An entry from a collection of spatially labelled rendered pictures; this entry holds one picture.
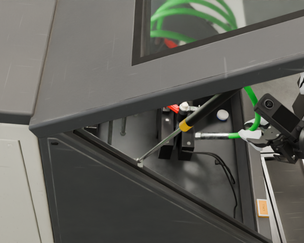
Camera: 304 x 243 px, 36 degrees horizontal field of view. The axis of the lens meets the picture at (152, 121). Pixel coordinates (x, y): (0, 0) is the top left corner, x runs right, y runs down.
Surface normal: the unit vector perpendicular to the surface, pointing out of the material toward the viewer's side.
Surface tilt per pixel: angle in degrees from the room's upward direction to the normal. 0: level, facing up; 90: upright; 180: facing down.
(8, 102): 0
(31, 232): 90
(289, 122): 18
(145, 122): 0
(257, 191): 0
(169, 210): 90
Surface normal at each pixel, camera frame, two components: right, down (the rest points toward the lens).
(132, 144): 0.11, -0.58
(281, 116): 0.12, -0.30
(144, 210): -0.02, 0.81
